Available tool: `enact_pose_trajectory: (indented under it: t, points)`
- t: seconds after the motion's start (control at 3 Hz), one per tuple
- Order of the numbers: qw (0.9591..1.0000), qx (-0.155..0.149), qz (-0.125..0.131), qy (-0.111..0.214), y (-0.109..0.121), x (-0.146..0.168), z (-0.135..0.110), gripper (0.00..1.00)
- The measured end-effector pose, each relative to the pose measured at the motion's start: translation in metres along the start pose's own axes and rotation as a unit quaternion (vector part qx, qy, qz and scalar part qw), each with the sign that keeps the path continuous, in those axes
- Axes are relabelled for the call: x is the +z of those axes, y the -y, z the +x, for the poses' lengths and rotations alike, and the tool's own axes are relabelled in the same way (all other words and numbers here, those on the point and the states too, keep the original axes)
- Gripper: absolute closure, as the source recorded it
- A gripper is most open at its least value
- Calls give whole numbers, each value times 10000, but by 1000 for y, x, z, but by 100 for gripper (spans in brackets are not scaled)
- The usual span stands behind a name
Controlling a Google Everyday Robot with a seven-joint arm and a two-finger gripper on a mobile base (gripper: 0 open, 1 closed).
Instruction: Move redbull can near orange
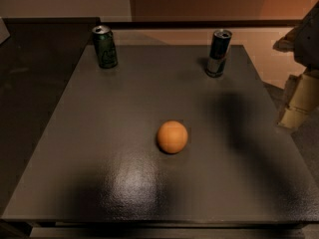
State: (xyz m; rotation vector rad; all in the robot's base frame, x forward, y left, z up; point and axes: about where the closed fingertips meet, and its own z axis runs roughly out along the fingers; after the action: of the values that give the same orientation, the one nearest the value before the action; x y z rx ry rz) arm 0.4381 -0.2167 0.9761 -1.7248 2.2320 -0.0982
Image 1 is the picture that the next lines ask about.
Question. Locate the green soda can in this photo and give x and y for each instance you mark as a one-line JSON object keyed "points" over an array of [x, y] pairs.
{"points": [[105, 48]]}

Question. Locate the orange fruit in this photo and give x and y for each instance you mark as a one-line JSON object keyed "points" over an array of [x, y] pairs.
{"points": [[172, 137]]}

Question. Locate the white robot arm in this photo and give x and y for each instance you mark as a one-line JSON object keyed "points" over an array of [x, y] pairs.
{"points": [[303, 41]]}

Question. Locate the slim redbull can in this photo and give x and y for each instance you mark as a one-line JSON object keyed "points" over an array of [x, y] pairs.
{"points": [[218, 52]]}

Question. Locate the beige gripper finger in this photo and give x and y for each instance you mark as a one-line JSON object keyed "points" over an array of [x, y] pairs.
{"points": [[300, 99]]}

